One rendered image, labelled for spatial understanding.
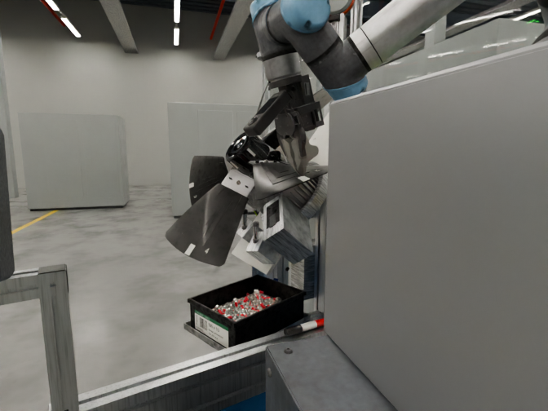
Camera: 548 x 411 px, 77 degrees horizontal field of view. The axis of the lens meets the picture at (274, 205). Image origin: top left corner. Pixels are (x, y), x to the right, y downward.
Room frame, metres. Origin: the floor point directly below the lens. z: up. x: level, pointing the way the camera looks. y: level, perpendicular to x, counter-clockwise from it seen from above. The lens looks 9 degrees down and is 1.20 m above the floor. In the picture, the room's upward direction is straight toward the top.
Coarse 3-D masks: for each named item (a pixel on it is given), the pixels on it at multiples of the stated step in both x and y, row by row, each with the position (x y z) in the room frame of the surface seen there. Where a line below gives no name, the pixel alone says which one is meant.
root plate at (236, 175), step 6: (228, 174) 1.05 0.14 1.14; (234, 174) 1.05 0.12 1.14; (240, 174) 1.05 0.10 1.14; (228, 180) 1.04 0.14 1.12; (234, 180) 1.04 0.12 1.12; (240, 180) 1.04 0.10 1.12; (246, 180) 1.04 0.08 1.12; (252, 180) 1.04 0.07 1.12; (228, 186) 1.03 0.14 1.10; (234, 186) 1.03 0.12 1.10; (240, 186) 1.03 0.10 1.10; (252, 186) 1.03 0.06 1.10; (240, 192) 1.02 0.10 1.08; (246, 192) 1.02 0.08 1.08
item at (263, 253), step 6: (252, 240) 1.03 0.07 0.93; (252, 246) 1.01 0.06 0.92; (258, 246) 0.99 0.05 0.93; (264, 246) 0.99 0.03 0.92; (270, 246) 1.01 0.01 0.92; (252, 252) 1.00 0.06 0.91; (258, 252) 0.98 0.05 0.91; (264, 252) 0.99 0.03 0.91; (270, 252) 1.00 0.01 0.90; (276, 252) 1.02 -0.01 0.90; (258, 258) 1.02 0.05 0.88; (264, 258) 1.00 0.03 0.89; (270, 258) 1.00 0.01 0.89; (276, 258) 1.01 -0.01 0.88
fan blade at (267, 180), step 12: (264, 168) 0.89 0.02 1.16; (276, 168) 0.87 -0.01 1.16; (288, 168) 0.87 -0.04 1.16; (312, 168) 0.84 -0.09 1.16; (324, 168) 0.82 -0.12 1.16; (264, 180) 0.81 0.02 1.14; (276, 180) 0.79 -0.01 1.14; (288, 180) 0.78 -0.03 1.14; (300, 180) 0.77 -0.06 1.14; (264, 192) 0.76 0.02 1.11; (276, 192) 0.74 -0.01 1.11
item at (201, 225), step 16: (208, 192) 1.02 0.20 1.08; (224, 192) 1.01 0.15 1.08; (192, 208) 1.00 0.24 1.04; (208, 208) 0.99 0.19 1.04; (224, 208) 0.99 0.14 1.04; (240, 208) 0.99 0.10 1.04; (176, 224) 0.99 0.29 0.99; (192, 224) 0.97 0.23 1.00; (208, 224) 0.96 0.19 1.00; (224, 224) 0.96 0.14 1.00; (176, 240) 0.96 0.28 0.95; (192, 240) 0.94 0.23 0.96; (208, 240) 0.93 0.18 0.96; (224, 240) 0.93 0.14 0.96; (192, 256) 0.91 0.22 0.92; (208, 256) 0.90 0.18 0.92; (224, 256) 0.90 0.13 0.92
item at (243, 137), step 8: (240, 136) 1.10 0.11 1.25; (248, 136) 1.07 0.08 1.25; (256, 136) 1.04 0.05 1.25; (232, 144) 1.10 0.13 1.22; (248, 144) 1.01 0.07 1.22; (256, 144) 1.02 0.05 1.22; (264, 144) 1.05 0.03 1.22; (232, 152) 1.05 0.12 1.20; (240, 152) 1.00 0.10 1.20; (248, 152) 1.01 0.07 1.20; (256, 152) 1.02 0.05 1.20; (264, 152) 1.04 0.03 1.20; (272, 152) 1.12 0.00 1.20; (280, 152) 1.09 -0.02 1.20; (232, 160) 1.02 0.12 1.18; (240, 160) 1.01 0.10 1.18; (248, 160) 1.02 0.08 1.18; (256, 160) 1.02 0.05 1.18; (272, 160) 1.07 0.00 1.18; (280, 160) 1.06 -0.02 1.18; (240, 168) 1.04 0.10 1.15; (248, 168) 1.03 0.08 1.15
